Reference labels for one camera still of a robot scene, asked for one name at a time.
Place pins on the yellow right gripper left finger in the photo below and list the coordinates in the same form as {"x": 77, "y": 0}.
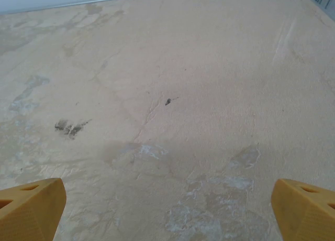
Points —
{"x": 28, "y": 214}

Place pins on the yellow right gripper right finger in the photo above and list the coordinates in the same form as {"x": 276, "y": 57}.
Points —
{"x": 306, "y": 214}

